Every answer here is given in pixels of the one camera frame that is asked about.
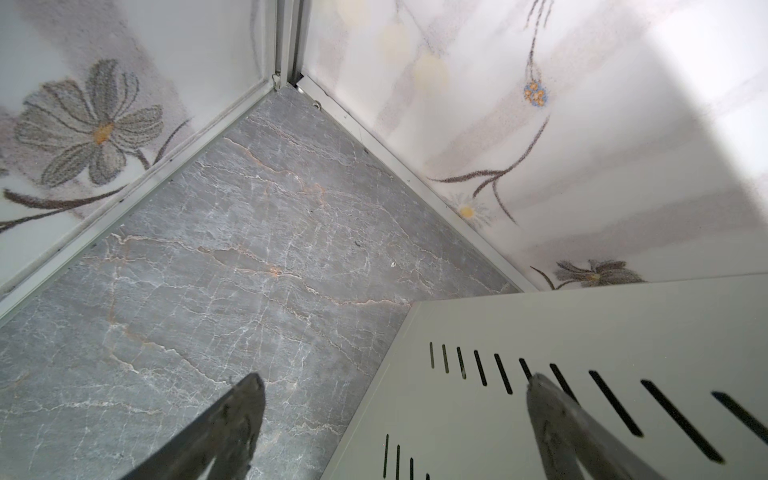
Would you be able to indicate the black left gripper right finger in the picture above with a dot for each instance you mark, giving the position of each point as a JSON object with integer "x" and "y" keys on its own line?
{"x": 572, "y": 444}

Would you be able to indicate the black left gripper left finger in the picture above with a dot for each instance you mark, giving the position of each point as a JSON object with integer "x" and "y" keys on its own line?
{"x": 218, "y": 444}

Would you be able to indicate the grey metal cabinet box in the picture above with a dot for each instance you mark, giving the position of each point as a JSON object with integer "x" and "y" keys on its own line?
{"x": 677, "y": 371}

